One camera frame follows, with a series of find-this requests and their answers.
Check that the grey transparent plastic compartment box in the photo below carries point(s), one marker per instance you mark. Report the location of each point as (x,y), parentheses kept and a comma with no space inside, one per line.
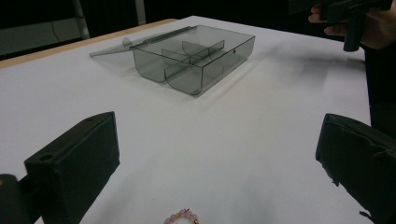
(190,59)

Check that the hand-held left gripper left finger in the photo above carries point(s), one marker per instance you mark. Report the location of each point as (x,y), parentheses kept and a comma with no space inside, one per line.
(74,168)

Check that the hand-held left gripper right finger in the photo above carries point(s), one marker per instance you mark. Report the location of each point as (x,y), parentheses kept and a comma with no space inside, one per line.
(361,161)

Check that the metal stand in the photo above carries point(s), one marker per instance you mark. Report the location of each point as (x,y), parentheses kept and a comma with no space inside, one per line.
(81,18)
(140,11)

